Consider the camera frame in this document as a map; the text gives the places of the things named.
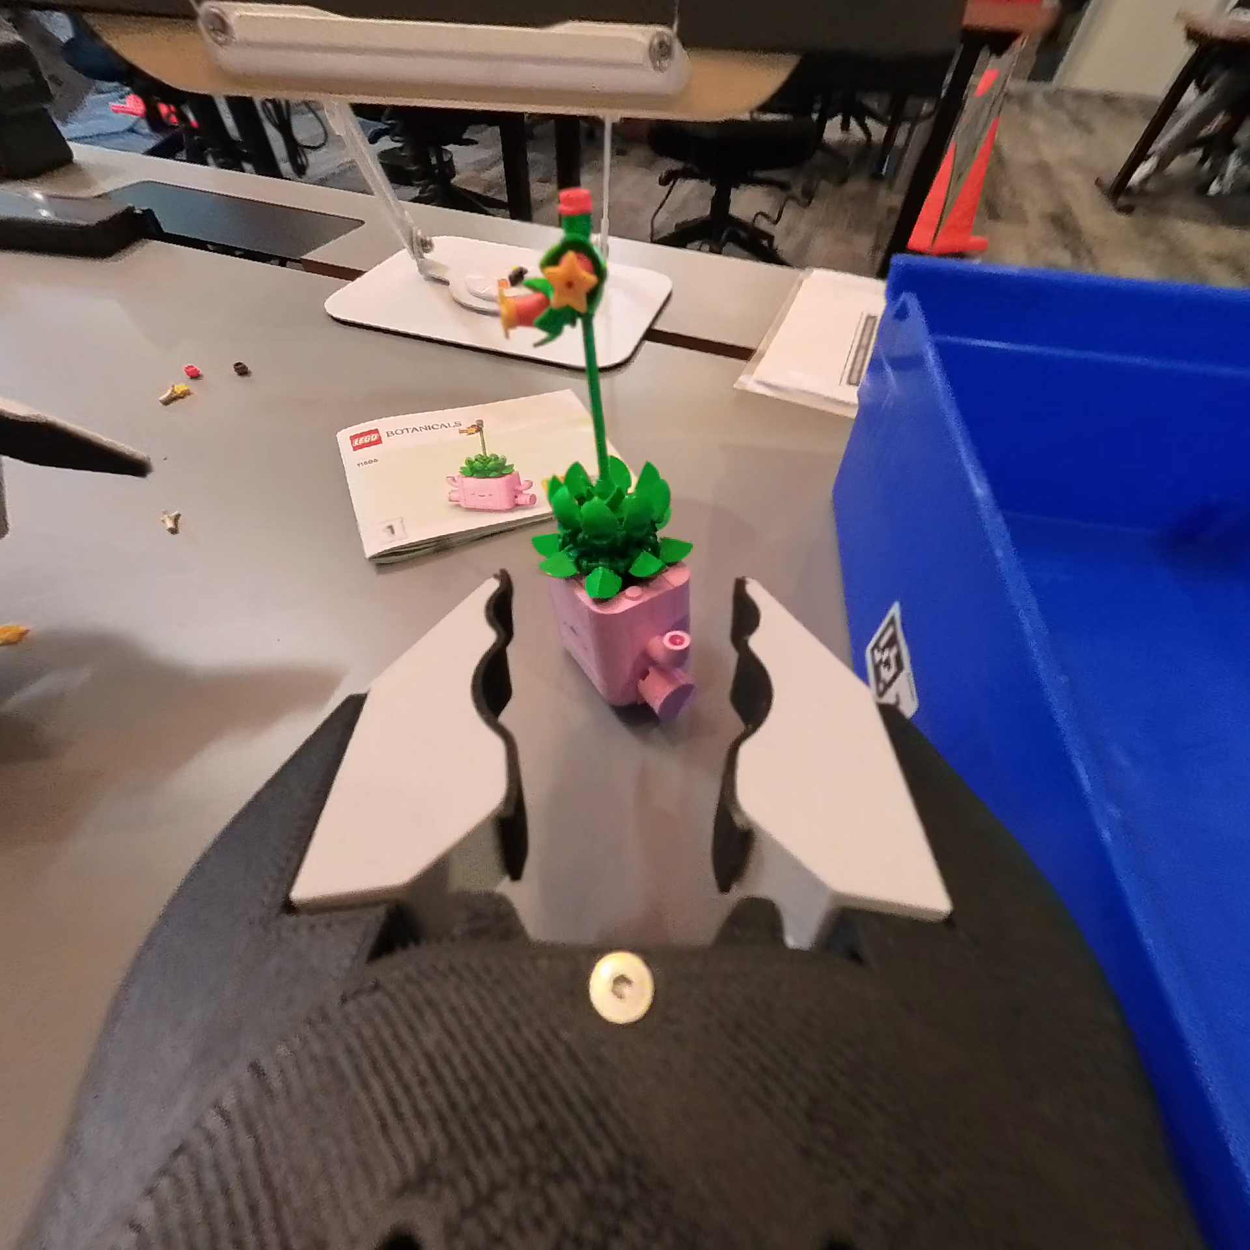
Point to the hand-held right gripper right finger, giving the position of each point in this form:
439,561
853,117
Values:
839,800

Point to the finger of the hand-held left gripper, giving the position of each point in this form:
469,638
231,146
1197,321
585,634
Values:
58,439

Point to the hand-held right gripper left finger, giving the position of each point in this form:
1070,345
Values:
400,781

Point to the pink toy brick pot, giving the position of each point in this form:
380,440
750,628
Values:
615,634

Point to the toy brick instruction booklet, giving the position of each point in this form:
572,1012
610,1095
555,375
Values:
409,488

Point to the green toy brick plant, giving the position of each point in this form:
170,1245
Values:
606,527

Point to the black power bank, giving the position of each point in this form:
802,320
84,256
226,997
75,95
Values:
69,224

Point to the blue plastic bin white label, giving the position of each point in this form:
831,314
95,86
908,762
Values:
899,546

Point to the black charger dock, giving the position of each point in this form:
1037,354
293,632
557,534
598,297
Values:
28,117

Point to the printed paper in acrylic holder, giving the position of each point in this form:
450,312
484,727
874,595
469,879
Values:
810,341

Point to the white book stand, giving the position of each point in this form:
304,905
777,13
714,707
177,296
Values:
586,321

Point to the orange traffic cone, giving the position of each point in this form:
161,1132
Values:
961,184

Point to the black office chair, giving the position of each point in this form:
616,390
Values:
732,146

